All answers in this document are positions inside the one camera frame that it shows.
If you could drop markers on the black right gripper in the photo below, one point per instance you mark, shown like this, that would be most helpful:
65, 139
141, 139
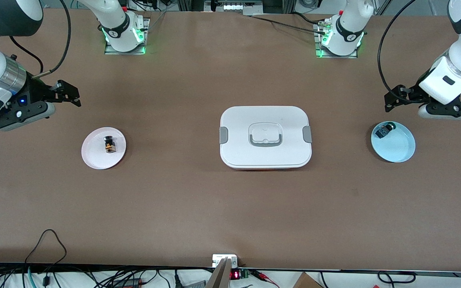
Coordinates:
37, 93

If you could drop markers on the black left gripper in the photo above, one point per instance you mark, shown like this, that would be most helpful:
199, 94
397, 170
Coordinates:
411, 93

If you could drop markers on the orange black switch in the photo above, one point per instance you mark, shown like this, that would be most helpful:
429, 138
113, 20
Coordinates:
109, 144

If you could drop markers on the white lidded box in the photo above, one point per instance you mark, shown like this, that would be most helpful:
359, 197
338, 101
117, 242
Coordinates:
265, 156

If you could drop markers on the light blue round plate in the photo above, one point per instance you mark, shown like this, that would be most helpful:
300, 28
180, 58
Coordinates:
396, 148

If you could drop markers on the pink round plate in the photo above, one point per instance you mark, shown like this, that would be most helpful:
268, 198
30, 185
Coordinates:
96, 156

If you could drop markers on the black power adapter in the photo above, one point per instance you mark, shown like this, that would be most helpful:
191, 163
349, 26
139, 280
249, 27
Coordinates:
128, 282

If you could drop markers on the brown cardboard piece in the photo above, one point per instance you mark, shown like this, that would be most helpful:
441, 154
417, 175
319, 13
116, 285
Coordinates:
305, 282

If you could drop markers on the small white device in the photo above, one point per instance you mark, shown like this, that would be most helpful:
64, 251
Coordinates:
218, 258

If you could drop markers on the red clip leads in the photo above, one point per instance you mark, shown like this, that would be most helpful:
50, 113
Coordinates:
263, 276

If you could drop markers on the grey wooden bar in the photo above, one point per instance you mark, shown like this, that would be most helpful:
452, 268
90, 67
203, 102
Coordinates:
219, 278

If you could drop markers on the red digit display board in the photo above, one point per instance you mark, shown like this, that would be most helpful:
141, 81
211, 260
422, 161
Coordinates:
235, 274

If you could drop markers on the blue black switch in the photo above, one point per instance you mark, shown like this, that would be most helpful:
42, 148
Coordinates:
383, 131

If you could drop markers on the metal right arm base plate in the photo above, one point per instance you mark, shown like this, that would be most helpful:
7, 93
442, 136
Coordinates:
110, 51

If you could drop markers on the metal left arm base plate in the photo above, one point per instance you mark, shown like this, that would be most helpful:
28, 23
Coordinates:
321, 55

